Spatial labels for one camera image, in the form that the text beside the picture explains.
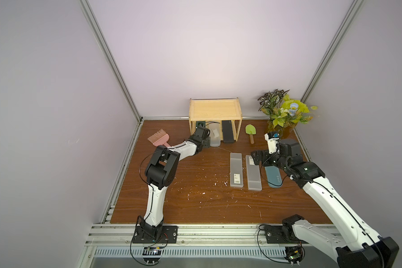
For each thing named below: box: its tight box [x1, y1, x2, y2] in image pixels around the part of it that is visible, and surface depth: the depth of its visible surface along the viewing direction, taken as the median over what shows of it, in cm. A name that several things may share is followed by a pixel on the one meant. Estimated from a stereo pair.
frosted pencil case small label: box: [245, 154, 263, 191], surface depth 90 cm
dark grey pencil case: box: [221, 120, 234, 143], surface depth 110 cm
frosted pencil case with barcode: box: [230, 152, 244, 188], surface depth 94 cm
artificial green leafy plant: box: [257, 88, 314, 128], surface depth 96 cm
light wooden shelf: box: [188, 97, 243, 142], surface depth 102 cm
